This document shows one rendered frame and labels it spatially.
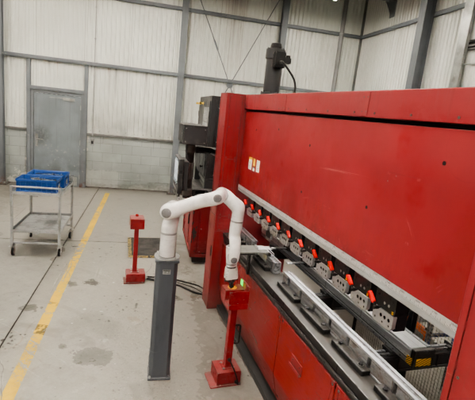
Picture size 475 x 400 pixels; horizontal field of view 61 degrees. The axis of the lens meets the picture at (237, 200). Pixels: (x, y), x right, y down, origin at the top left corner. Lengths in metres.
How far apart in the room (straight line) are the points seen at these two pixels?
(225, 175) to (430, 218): 2.61
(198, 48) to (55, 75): 3.28
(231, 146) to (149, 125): 6.11
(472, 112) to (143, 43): 8.95
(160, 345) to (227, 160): 1.87
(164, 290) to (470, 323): 2.20
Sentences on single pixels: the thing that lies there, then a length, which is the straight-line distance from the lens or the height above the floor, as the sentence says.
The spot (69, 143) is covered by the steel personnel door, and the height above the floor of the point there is 1.03.
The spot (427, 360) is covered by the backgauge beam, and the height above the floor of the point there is 0.92.
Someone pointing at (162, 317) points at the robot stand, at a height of 0.54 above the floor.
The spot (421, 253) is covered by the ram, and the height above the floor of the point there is 1.60.
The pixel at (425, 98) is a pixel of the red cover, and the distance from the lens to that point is 1.97.
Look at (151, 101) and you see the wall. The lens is 10.07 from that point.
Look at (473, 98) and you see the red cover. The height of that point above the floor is 2.26.
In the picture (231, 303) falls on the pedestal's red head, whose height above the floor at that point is 0.72.
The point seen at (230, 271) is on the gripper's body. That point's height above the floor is 0.97.
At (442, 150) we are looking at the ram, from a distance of 1.88.
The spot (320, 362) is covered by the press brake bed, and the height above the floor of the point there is 0.77.
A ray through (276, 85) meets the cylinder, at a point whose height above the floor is 2.40.
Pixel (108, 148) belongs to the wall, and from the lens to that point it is 10.19.
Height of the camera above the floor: 2.11
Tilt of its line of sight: 12 degrees down
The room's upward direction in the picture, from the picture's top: 6 degrees clockwise
